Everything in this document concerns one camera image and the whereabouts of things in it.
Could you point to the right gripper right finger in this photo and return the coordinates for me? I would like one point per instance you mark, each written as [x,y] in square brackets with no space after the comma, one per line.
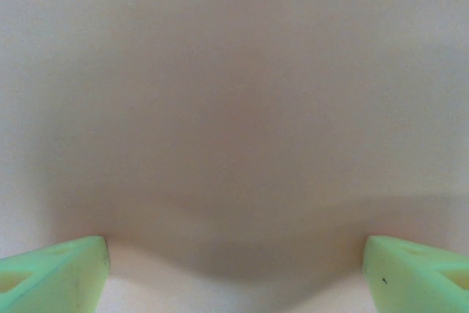
[414,280]

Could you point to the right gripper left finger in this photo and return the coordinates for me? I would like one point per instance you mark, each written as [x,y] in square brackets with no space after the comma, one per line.
[55,280]

